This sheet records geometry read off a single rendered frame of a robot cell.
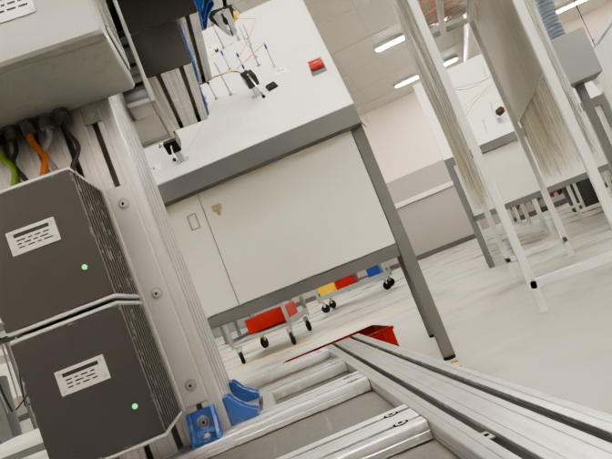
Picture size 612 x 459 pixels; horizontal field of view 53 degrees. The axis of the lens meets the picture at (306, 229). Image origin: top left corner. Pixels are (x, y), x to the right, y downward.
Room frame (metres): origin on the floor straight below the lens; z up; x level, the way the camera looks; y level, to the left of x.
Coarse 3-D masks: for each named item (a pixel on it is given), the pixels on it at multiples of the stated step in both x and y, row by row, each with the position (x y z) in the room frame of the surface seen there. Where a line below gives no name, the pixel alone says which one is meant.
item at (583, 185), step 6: (582, 180) 7.42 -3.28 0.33; (588, 180) 7.42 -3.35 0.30; (570, 186) 7.50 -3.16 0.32; (576, 186) 7.45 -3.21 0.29; (582, 186) 7.43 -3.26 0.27; (588, 186) 7.43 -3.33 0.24; (564, 192) 7.64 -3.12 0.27; (582, 192) 7.45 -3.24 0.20; (588, 192) 7.43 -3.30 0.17; (594, 192) 7.44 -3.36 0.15; (570, 198) 7.57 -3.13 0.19; (576, 198) 7.50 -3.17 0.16; (582, 198) 7.46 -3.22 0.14; (588, 198) 7.44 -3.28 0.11; (594, 198) 7.44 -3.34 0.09; (570, 204) 7.63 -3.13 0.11; (588, 204) 7.45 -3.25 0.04
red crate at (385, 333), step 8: (368, 328) 2.48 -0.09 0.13; (376, 328) 2.44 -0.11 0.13; (384, 328) 2.31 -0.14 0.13; (392, 328) 2.21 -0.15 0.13; (344, 336) 2.47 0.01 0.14; (368, 336) 2.20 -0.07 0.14; (376, 336) 2.21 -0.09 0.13; (384, 336) 2.21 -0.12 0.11; (392, 336) 2.21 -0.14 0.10; (328, 344) 2.45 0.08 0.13; (304, 352) 2.44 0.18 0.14; (288, 360) 2.43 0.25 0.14
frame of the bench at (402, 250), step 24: (360, 144) 1.98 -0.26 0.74; (384, 192) 1.98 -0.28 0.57; (408, 240) 1.98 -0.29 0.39; (360, 264) 2.00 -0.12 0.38; (408, 264) 1.98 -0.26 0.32; (288, 288) 2.02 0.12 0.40; (312, 288) 2.01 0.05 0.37; (240, 312) 2.04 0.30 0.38; (432, 312) 1.98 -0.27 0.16; (432, 336) 2.54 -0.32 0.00
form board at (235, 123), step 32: (288, 0) 2.60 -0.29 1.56; (256, 32) 2.50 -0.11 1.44; (288, 32) 2.41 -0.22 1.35; (224, 64) 2.41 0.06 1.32; (256, 64) 2.33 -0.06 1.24; (288, 64) 2.25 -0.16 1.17; (224, 96) 2.25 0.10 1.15; (288, 96) 2.10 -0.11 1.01; (320, 96) 2.04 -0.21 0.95; (192, 128) 2.17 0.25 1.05; (224, 128) 2.10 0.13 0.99; (256, 128) 2.04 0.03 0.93; (288, 128) 1.98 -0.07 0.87; (160, 160) 2.10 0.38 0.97; (192, 160) 2.04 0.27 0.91
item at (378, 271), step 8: (368, 272) 6.99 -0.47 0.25; (376, 272) 6.97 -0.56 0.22; (384, 272) 6.91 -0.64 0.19; (336, 280) 7.07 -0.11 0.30; (344, 280) 7.05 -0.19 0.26; (352, 280) 7.03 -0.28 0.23; (360, 280) 7.46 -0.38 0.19; (368, 280) 6.95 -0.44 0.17; (384, 280) 6.94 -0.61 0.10; (392, 280) 7.35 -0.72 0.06; (320, 288) 7.14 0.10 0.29; (328, 288) 7.12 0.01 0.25; (336, 288) 7.11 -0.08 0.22; (344, 288) 7.01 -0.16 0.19; (352, 288) 6.99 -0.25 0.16; (384, 288) 6.93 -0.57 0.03; (328, 296) 7.05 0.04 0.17
